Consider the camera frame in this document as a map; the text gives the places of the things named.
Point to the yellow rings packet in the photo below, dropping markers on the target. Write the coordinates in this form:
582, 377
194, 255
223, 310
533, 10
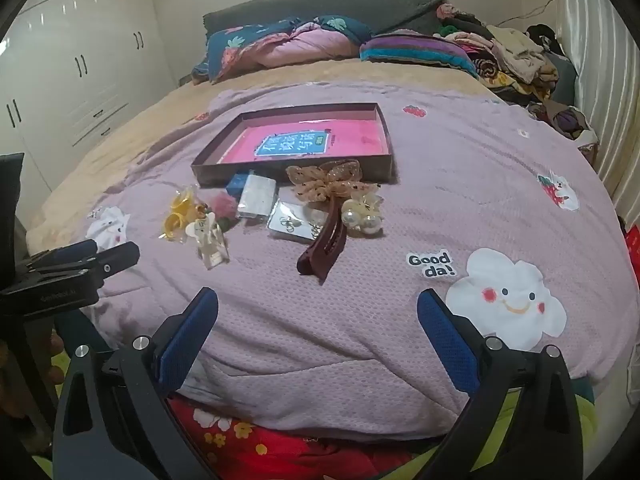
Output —
176, 222

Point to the red floral cloth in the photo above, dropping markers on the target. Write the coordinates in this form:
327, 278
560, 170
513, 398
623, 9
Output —
260, 445

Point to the pink book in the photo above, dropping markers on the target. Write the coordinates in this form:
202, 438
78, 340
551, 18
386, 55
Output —
360, 135

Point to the small white box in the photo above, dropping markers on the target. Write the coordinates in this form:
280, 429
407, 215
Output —
255, 195

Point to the white bow claw clip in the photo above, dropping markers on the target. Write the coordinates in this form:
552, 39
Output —
207, 245

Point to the earring card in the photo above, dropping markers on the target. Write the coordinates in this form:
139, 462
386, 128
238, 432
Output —
290, 220

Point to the white wardrobe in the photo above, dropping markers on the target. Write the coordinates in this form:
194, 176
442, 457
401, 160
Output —
75, 60

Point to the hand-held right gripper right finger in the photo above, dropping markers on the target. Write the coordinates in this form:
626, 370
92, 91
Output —
445, 340

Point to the small blue box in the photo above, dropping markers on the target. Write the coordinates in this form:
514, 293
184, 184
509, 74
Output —
236, 185

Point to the pink plush peach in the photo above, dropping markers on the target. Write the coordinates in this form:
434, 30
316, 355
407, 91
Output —
220, 205

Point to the pink printed blanket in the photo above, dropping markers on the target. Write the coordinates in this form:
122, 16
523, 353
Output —
350, 320

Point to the pile of clothes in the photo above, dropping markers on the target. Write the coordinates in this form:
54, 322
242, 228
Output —
520, 55

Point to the beige dotted bow hair clip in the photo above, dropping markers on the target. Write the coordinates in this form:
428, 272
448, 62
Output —
320, 185

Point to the striped colourful blanket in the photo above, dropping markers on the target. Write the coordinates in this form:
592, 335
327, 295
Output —
415, 52

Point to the person's left hand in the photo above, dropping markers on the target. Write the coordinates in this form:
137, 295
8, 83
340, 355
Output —
47, 360

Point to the dark floral quilt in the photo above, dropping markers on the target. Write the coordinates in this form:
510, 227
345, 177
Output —
300, 45

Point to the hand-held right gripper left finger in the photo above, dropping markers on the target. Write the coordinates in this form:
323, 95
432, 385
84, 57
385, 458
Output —
192, 340

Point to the cream curtain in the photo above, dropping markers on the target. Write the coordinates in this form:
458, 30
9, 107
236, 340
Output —
605, 60

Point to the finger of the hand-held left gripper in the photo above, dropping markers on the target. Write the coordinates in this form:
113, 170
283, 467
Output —
112, 260
75, 251

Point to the shallow purple cardboard box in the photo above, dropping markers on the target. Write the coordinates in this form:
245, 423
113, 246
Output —
220, 172

